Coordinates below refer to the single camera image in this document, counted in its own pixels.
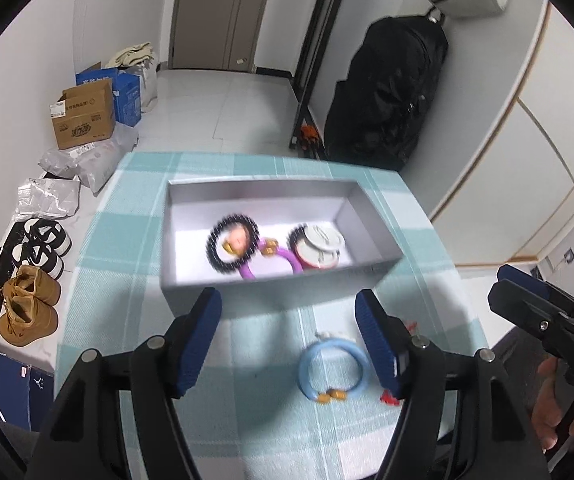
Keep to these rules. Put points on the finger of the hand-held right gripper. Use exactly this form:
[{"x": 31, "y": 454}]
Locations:
[
  {"x": 532, "y": 315},
  {"x": 527, "y": 280}
]

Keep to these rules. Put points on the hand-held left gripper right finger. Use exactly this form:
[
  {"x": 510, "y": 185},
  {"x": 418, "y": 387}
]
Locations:
[{"x": 374, "y": 345}]

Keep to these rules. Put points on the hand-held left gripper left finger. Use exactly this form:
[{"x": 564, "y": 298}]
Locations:
[{"x": 197, "y": 345}]

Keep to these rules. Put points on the light blue bangle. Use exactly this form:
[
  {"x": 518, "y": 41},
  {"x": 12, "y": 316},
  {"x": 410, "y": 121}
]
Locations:
[{"x": 307, "y": 375}]

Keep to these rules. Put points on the grey cardboard box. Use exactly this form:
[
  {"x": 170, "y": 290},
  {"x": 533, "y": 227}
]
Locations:
[{"x": 267, "y": 295}]

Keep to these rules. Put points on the purple bangle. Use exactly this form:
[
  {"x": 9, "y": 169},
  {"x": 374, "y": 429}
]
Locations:
[{"x": 247, "y": 272}]

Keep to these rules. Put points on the pink doll charm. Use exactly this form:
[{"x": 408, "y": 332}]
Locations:
[{"x": 237, "y": 240}]

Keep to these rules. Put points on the person's right hand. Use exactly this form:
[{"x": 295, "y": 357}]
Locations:
[{"x": 544, "y": 400}]

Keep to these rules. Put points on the teal checked tablecloth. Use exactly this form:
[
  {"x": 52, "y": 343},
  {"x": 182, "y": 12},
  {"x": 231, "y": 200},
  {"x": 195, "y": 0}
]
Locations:
[{"x": 132, "y": 270}]

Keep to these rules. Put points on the white wardrobe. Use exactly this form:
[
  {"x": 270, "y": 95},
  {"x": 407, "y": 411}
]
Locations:
[{"x": 517, "y": 160}]

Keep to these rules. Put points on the brown boot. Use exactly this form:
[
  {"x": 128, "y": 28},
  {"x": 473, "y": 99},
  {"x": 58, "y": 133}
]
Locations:
[
  {"x": 34, "y": 285},
  {"x": 27, "y": 322}
]

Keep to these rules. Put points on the black and white sneaker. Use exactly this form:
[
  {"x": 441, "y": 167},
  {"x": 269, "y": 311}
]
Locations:
[
  {"x": 47, "y": 235},
  {"x": 37, "y": 260}
]

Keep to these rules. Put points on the blue shoe box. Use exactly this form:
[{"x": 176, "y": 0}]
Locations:
[{"x": 2, "y": 385}]

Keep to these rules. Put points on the grey plastic mail bag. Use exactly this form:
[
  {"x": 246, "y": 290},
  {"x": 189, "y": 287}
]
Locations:
[
  {"x": 97, "y": 160},
  {"x": 49, "y": 197}
]

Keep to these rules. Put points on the orange tool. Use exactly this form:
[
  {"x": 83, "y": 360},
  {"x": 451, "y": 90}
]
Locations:
[{"x": 309, "y": 134}]

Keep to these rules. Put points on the black backpack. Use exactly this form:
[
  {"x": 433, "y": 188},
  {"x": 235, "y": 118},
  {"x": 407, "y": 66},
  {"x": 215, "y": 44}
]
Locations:
[{"x": 387, "y": 95}]

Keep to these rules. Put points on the brown cardboard box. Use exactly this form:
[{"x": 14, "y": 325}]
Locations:
[{"x": 84, "y": 120}]

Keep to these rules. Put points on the blue cardboard box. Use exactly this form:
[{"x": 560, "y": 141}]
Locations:
[{"x": 127, "y": 97}]

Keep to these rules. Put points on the white tote bag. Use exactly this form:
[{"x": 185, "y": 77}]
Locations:
[{"x": 137, "y": 57}]

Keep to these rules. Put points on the black tripod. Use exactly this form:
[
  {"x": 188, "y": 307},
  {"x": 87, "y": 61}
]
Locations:
[{"x": 319, "y": 35}]

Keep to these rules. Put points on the grey door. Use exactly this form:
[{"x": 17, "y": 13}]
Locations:
[{"x": 217, "y": 10}]

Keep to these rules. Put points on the wall socket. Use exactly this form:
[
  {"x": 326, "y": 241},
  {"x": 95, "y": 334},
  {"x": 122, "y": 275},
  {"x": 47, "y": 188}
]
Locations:
[{"x": 570, "y": 255}]

